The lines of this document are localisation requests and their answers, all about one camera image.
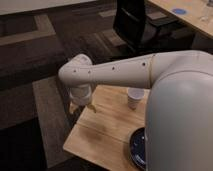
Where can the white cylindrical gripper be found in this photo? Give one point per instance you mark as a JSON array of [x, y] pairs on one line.
[[81, 96]]

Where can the black office chair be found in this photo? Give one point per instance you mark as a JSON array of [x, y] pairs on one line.
[[141, 25]]

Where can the clear plastic cup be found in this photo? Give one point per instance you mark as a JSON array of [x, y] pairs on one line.
[[207, 11]]

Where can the dark blue plate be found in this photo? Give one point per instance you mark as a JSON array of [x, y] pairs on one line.
[[137, 148]]

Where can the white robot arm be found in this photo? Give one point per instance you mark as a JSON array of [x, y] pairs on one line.
[[178, 132]]

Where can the white paper cup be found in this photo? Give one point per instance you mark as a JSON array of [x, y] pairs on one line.
[[135, 95]]

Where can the blue round lid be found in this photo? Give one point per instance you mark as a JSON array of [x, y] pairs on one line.
[[179, 11]]

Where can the wooden background desk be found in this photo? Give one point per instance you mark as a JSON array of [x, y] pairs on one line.
[[192, 17]]

